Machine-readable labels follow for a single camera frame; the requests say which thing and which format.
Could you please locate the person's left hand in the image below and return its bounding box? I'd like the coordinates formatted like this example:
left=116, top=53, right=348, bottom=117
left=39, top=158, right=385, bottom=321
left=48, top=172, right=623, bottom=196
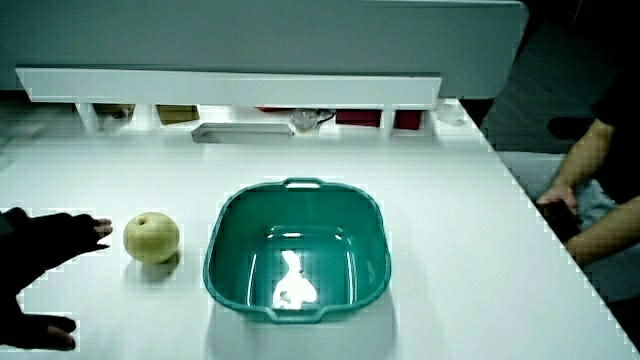
left=0, top=206, right=114, bottom=352

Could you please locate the yellow-green apple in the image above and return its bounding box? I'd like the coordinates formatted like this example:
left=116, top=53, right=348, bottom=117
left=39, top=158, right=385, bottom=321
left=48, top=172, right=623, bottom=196
left=122, top=211, right=181, bottom=265

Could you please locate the white desk shelf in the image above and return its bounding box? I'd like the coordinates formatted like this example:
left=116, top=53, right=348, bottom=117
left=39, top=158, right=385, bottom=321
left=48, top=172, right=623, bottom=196
left=15, top=67, right=443, bottom=135

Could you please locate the grey desk partition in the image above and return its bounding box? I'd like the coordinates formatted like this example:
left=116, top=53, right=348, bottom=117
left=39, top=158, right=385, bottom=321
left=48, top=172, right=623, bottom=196
left=0, top=0, right=530, bottom=100

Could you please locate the white desk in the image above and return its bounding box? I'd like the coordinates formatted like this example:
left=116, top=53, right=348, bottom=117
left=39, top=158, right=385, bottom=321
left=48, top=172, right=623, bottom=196
left=0, top=98, right=640, bottom=360

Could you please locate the brown object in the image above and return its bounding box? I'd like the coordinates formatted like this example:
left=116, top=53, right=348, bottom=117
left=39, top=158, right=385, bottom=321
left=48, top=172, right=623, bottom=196
left=93, top=103, right=136, bottom=121

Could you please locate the yellow box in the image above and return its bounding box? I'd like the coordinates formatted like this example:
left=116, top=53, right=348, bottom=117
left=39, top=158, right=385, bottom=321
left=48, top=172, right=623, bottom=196
left=156, top=104, right=201, bottom=126

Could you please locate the green plastic basin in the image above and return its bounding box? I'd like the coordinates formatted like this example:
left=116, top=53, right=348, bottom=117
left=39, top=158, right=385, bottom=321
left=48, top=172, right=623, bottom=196
left=202, top=177, right=392, bottom=325

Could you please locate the white rectangular tray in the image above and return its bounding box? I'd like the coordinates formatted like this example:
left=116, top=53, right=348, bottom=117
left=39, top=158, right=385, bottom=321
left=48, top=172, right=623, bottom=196
left=191, top=121, right=297, bottom=146

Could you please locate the clear plastic object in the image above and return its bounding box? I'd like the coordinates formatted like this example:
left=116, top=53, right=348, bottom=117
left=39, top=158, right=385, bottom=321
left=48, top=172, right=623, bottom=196
left=291, top=108, right=321, bottom=133

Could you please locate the dark red box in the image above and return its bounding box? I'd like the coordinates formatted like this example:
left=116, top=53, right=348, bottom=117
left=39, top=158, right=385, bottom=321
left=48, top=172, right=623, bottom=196
left=393, top=109, right=424, bottom=131
left=335, top=109, right=383, bottom=128

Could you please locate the black phone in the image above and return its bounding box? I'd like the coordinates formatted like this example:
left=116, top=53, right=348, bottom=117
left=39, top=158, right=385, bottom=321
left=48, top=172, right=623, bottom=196
left=535, top=199, right=584, bottom=243

